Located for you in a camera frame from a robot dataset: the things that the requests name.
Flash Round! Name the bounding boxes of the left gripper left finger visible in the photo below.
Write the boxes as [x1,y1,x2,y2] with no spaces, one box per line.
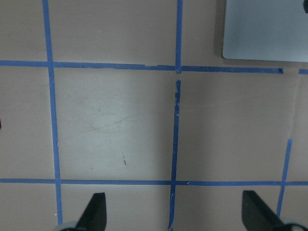
[75,193,106,231]

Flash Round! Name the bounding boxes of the silver laptop notebook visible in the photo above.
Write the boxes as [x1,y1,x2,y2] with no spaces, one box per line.
[222,0,308,63]

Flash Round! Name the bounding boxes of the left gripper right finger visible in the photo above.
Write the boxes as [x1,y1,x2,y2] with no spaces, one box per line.
[242,190,284,231]

